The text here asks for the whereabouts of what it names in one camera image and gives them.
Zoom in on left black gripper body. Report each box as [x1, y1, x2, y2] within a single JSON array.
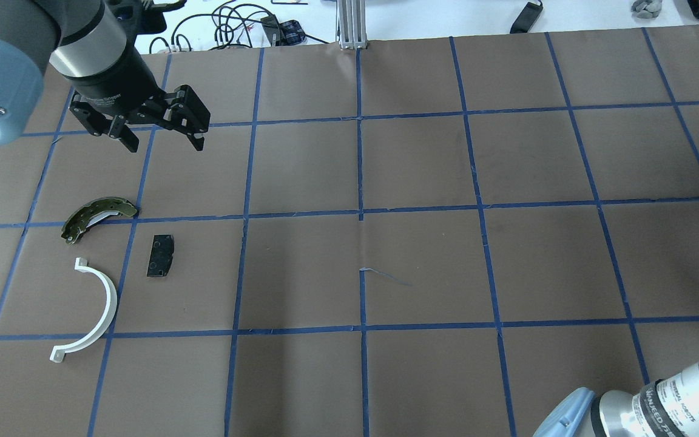
[[69, 58, 169, 135]]

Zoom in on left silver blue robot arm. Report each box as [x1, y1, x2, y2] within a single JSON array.
[[0, 1, 211, 152]]

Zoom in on olive green brake shoe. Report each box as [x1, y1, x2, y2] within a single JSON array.
[[61, 197, 139, 245]]

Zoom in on black brake pad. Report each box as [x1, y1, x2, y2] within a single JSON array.
[[146, 234, 175, 277]]

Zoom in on black power adapter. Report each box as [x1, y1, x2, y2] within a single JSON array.
[[508, 1, 544, 34]]

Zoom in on grey crumpled object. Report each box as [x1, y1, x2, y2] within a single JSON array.
[[630, 0, 663, 19]]

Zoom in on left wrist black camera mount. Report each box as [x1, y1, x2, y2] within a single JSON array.
[[105, 1, 187, 39]]

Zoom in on tangled black cables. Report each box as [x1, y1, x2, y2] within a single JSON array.
[[148, 0, 331, 55]]

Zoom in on white curved plastic bracket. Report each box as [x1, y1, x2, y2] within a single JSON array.
[[48, 257, 119, 364]]

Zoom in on aluminium frame post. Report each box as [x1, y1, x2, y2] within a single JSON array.
[[336, 0, 367, 50]]

